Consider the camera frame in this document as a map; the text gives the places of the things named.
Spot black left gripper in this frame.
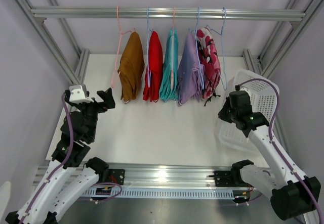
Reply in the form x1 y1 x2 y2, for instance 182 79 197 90
66 87 115 140

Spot white plastic mesh basket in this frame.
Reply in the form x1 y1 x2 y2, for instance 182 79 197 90
218 69 279 152

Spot brown trousers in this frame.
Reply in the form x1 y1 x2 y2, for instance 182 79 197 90
118 32 145 104

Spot light blue hanger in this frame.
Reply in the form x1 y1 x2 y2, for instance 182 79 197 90
146 7 152 87
206 7 228 91

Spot red trousers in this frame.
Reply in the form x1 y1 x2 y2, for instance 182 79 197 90
143 31 163 102

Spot pink wire hanger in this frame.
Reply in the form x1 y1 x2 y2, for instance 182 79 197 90
111 6 136 88

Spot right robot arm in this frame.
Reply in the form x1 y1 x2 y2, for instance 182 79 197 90
218 91 321 220

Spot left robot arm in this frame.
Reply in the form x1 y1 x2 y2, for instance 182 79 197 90
5 84 115 223

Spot empty light blue hanger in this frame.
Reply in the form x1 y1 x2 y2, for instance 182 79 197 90
206 7 228 91

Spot blue hanger with purple trousers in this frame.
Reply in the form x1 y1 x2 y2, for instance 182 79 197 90
188 6 205 91

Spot purple trousers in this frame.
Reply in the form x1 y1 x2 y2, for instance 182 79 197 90
178 32 202 106

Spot pink floral trousers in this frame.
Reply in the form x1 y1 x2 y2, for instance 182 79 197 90
196 27 221 105

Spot teal trousers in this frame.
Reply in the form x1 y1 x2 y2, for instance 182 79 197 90
159 28 179 102

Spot pink hanger with teal trousers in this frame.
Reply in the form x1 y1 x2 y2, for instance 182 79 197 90
171 6 175 90

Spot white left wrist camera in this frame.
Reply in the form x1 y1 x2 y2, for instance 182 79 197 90
69 84 87 104

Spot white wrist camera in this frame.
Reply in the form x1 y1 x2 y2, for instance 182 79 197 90
69 84 87 104
234 84 251 96

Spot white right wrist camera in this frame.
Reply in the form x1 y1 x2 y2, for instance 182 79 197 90
234 84 251 96

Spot left aluminium frame post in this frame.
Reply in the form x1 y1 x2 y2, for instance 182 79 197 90
15 0 90 84

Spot aluminium frame post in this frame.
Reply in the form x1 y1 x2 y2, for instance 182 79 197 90
242 0 324 144
15 0 90 84

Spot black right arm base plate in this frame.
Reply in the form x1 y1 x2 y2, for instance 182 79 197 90
209 170 247 187

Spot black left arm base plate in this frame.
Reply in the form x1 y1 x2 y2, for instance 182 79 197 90
106 168 126 186

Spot right aluminium frame post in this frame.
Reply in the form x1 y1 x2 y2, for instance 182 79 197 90
242 0 324 144

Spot aluminium hanging rail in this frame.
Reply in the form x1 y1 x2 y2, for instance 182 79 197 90
31 6 306 22

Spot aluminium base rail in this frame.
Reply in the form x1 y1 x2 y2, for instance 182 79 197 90
32 163 274 191

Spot white slotted cable duct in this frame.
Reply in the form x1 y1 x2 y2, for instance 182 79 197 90
83 188 236 200

